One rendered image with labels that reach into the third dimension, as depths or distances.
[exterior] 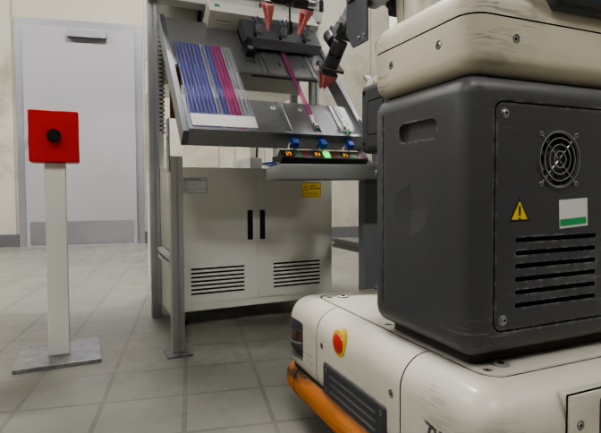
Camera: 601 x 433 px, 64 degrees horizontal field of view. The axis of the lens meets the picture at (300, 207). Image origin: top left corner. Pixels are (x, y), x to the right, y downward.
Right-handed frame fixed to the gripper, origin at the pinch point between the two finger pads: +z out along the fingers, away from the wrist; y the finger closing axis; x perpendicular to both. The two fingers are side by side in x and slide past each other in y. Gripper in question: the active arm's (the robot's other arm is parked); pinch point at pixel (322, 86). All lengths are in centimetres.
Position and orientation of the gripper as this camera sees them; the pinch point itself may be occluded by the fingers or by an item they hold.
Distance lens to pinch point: 199.2
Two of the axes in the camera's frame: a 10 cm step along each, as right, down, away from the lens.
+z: -3.2, 7.2, 6.2
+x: 3.3, 6.9, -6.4
